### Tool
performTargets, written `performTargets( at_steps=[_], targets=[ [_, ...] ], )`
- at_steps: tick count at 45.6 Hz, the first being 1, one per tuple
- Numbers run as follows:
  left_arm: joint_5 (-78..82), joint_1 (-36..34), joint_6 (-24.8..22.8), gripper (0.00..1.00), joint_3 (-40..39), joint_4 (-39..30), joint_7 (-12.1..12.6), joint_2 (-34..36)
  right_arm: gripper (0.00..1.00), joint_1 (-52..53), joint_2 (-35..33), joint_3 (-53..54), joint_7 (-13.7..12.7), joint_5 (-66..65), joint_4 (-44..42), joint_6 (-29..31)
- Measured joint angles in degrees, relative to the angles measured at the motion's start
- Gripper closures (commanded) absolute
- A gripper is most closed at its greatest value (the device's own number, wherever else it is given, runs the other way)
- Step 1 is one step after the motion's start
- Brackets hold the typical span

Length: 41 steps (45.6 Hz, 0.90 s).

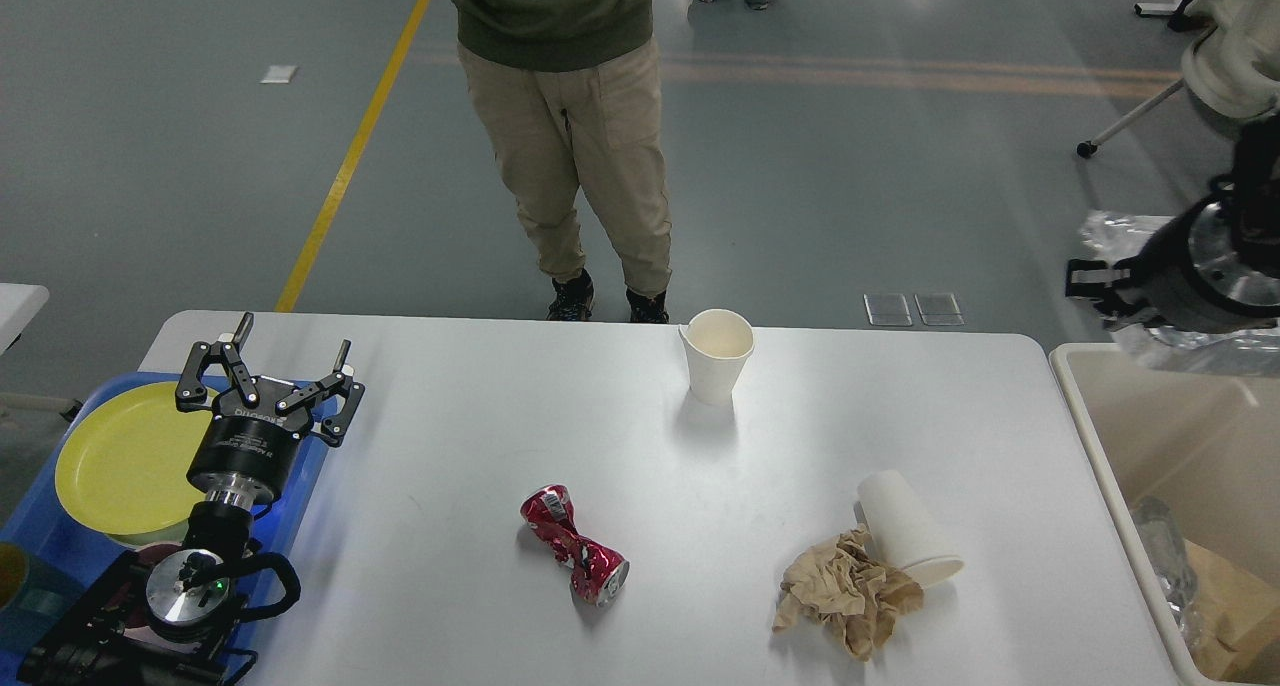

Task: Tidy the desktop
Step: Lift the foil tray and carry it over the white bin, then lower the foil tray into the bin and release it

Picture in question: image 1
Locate person in green sweater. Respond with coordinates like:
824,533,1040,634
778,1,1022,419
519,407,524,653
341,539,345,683
451,0,672,323

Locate white side table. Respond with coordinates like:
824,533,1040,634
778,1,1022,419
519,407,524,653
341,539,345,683
1,282,50,353

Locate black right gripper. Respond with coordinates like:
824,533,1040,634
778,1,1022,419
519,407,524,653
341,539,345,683
1065,197,1279,334

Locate crumpled brown paper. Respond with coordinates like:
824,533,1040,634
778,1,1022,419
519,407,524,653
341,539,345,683
771,525,924,663

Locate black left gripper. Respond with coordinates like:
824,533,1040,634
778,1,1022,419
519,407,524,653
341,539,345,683
175,312,366,512

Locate yellow plastic plate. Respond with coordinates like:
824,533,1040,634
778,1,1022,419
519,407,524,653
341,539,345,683
55,381,211,535

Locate clear plastic wrap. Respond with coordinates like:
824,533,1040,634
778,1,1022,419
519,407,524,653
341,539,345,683
1130,497,1203,651

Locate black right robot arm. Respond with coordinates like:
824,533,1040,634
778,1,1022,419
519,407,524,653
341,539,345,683
1064,116,1279,334

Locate white paper cup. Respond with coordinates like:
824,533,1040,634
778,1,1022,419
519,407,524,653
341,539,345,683
677,308,755,404
858,468,965,589

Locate pale green plate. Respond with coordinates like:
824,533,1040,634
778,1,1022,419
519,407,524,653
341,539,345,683
105,520,188,550

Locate dark teal mug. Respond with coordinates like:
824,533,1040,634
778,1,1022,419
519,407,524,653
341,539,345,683
1,543,84,654

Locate crushed red soda can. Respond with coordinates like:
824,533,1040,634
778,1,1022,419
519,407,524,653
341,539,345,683
520,484,630,607

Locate beige plastic bin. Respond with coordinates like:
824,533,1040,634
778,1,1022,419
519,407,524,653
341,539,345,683
1050,344,1279,685

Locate large brown paper bag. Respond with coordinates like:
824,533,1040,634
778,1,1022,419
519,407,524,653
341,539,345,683
1184,540,1279,685

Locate blue plastic tray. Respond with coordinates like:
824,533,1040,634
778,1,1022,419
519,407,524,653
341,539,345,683
0,372,337,686

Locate aluminium foil tray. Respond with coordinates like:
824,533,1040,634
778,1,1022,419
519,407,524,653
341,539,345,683
1080,209,1279,379

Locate office chair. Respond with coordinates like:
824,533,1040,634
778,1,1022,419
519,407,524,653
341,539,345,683
1075,77,1187,159

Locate lying white paper cup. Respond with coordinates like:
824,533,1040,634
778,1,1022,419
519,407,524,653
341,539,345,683
858,468,965,589

